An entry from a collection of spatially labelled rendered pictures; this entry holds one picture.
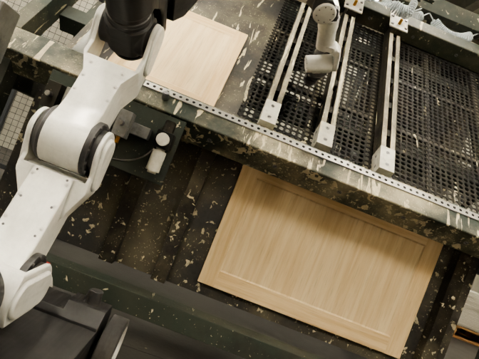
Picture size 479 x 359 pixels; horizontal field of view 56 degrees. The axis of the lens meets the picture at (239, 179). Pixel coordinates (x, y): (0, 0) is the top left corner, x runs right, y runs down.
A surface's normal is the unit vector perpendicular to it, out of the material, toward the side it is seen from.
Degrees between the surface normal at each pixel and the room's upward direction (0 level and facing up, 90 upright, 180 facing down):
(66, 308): 45
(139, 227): 90
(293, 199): 90
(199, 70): 51
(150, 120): 90
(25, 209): 65
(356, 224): 90
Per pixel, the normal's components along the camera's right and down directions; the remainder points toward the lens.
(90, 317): 0.29, -0.66
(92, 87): 0.20, -0.41
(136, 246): 0.04, 0.00
